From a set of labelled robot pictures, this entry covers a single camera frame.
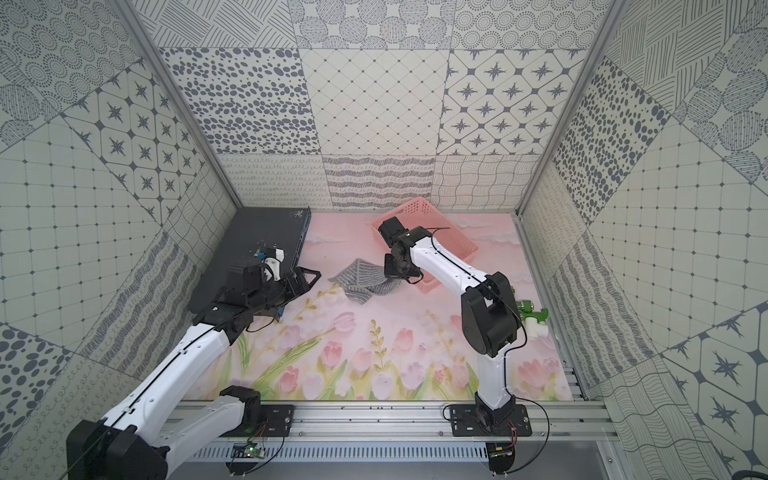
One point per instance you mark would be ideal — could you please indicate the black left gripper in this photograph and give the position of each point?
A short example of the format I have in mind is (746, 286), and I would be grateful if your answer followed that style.
(291, 285)

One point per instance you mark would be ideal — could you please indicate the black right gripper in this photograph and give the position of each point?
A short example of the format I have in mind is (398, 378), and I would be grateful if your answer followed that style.
(389, 272)

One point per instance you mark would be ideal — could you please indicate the grey striped square dishcloth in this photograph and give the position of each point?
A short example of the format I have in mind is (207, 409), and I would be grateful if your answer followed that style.
(362, 280)

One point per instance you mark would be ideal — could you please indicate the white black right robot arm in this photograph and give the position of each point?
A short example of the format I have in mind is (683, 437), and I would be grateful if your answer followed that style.
(490, 318)

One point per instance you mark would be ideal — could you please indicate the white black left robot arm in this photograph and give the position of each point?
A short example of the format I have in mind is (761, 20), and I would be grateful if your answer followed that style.
(133, 441)

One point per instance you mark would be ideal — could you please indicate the pink perforated plastic basket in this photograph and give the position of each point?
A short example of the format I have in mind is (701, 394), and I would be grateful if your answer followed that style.
(420, 212)

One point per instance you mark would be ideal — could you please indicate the white plastic pipe fitting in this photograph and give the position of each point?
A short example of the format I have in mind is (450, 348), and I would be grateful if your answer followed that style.
(535, 329)

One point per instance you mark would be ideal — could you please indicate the small green circuit board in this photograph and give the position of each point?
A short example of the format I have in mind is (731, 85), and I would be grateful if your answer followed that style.
(248, 450)

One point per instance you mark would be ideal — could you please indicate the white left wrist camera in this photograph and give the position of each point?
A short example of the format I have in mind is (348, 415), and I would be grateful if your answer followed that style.
(271, 258)

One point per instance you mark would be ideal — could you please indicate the green brass hose fitting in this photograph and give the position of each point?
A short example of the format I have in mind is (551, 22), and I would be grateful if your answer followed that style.
(529, 314)

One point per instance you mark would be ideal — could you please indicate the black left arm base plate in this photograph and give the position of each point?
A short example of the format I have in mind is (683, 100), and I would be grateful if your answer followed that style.
(271, 420)

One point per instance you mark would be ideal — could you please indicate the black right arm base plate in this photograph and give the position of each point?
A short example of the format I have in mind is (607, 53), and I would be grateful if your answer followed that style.
(470, 420)

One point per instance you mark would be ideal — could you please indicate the aluminium front rail frame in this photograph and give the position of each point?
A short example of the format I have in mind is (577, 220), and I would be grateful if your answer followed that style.
(428, 421)

